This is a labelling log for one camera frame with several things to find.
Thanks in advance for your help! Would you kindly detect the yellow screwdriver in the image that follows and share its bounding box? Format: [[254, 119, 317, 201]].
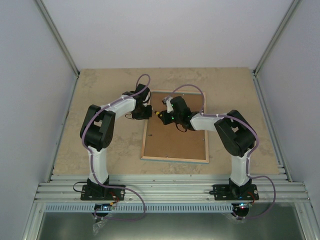
[[154, 111, 163, 117]]

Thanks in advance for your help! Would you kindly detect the teal picture frame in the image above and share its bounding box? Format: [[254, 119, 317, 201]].
[[141, 89, 209, 164]]

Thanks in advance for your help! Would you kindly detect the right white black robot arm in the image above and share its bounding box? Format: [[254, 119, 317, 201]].
[[155, 96, 259, 200]]

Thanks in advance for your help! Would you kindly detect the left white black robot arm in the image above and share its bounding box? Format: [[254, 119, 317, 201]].
[[80, 83, 152, 200]]

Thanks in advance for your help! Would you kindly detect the left controller board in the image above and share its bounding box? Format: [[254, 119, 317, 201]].
[[93, 202, 117, 212]]

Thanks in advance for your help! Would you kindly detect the controller board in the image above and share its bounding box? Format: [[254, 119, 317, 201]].
[[93, 202, 117, 212], [234, 202, 253, 209]]

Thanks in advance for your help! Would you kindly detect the right controller board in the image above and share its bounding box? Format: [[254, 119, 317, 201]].
[[234, 202, 253, 209]]

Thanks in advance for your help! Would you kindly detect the clear plastic bag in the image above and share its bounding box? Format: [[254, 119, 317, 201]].
[[92, 219, 107, 236]]

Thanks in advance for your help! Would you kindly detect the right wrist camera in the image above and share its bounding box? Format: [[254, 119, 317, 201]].
[[162, 96, 174, 113]]

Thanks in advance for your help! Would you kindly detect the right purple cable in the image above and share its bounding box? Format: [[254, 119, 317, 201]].
[[169, 84, 277, 221]]

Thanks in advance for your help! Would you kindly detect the purple cable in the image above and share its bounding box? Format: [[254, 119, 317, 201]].
[[169, 84, 277, 221], [82, 73, 153, 222]]

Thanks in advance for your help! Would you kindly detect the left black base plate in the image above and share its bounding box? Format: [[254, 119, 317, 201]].
[[80, 184, 126, 202]]

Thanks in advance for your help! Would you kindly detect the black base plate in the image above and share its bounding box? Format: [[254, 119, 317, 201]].
[[80, 184, 126, 202], [209, 184, 260, 201]]

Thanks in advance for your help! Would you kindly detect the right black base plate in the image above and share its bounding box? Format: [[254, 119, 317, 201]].
[[209, 184, 260, 201]]

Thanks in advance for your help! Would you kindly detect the grey slotted cable duct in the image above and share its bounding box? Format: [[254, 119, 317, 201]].
[[44, 203, 233, 213]]

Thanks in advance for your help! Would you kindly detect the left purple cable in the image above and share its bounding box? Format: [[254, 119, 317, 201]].
[[82, 73, 153, 222]]

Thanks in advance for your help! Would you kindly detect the aluminium rail base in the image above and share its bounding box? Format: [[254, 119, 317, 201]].
[[34, 174, 310, 203]]

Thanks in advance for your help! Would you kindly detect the left aluminium corner post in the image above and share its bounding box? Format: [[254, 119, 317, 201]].
[[34, 0, 80, 78]]

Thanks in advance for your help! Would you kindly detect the aluminium corner post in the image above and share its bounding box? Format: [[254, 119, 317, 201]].
[[252, 0, 302, 77], [34, 0, 80, 78]]

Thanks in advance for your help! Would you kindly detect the right aluminium corner post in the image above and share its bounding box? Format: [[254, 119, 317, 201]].
[[252, 0, 302, 77]]

